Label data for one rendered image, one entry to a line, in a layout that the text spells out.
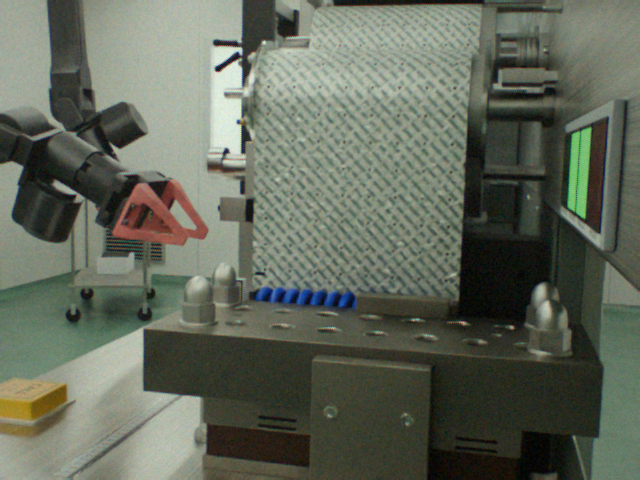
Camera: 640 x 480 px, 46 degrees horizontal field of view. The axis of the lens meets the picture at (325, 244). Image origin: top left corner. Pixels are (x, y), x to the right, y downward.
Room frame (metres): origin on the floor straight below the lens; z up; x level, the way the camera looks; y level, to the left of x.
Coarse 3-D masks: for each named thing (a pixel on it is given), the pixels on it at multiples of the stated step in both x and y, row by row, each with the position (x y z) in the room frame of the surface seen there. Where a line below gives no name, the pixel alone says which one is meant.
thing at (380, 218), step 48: (288, 144) 0.85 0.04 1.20; (336, 144) 0.84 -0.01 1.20; (384, 144) 0.83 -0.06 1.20; (288, 192) 0.85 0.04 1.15; (336, 192) 0.84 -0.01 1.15; (384, 192) 0.83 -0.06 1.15; (432, 192) 0.82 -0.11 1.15; (288, 240) 0.85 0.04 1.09; (336, 240) 0.84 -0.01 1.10; (384, 240) 0.83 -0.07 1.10; (432, 240) 0.81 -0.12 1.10; (288, 288) 0.85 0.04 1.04; (336, 288) 0.84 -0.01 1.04; (384, 288) 0.83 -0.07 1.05; (432, 288) 0.81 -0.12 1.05
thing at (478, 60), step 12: (480, 60) 0.84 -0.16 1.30; (480, 72) 0.82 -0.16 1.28; (480, 84) 0.81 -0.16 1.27; (480, 96) 0.81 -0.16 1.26; (468, 108) 0.81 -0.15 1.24; (480, 108) 0.81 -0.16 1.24; (468, 120) 0.82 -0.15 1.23; (480, 120) 0.81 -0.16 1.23; (468, 132) 0.82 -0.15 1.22; (480, 132) 0.82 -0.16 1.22; (468, 144) 0.83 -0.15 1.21; (480, 144) 0.83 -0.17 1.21; (468, 156) 0.86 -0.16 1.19
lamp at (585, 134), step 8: (584, 136) 0.45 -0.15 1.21; (584, 144) 0.44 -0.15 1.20; (584, 152) 0.44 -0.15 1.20; (584, 160) 0.44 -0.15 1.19; (584, 168) 0.43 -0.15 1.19; (584, 176) 0.43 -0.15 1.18; (584, 184) 0.43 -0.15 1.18; (584, 192) 0.43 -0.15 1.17; (584, 200) 0.42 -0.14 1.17; (576, 208) 0.46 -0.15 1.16; (584, 208) 0.42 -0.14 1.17; (584, 216) 0.42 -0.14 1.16
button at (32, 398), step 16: (0, 384) 0.83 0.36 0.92; (16, 384) 0.83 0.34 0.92; (32, 384) 0.83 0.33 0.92; (48, 384) 0.83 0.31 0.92; (64, 384) 0.84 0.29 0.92; (0, 400) 0.78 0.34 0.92; (16, 400) 0.78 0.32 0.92; (32, 400) 0.78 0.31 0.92; (48, 400) 0.81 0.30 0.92; (64, 400) 0.84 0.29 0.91; (0, 416) 0.78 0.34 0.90; (16, 416) 0.78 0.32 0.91; (32, 416) 0.78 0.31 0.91
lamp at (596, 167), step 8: (600, 128) 0.38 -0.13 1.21; (600, 136) 0.37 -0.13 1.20; (592, 144) 0.40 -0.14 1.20; (600, 144) 0.37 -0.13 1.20; (592, 152) 0.40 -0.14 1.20; (600, 152) 0.37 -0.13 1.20; (592, 160) 0.40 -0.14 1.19; (600, 160) 0.37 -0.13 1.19; (592, 168) 0.40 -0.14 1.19; (600, 168) 0.37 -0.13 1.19; (592, 176) 0.39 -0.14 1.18; (600, 176) 0.36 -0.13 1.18; (592, 184) 0.39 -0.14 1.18; (600, 184) 0.36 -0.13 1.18; (592, 192) 0.39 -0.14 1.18; (600, 192) 0.36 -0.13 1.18; (592, 200) 0.39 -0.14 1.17; (600, 200) 0.36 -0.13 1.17; (592, 208) 0.39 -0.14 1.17; (592, 216) 0.38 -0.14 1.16
